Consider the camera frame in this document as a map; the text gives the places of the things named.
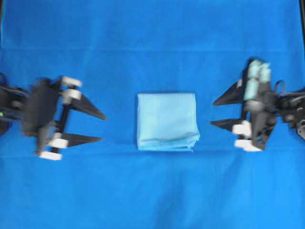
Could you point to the right wrist camera teal tape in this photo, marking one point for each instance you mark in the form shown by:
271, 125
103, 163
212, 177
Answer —
258, 77

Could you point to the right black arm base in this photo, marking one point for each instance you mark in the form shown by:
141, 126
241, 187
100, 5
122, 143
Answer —
300, 128

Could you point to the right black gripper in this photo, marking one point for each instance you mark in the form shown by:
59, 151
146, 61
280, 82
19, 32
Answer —
259, 102

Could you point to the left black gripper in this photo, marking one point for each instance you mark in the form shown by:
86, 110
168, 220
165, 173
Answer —
39, 112

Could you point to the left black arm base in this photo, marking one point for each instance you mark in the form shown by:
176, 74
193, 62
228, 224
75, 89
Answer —
4, 126

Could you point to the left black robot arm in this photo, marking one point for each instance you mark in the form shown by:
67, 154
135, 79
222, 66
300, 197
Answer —
12, 102

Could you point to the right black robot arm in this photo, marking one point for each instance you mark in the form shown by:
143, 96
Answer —
289, 106

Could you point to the dark blue table cloth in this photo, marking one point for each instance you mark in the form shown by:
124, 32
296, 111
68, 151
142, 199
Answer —
118, 49

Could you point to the light blue towel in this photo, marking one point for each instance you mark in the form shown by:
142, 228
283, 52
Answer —
166, 122

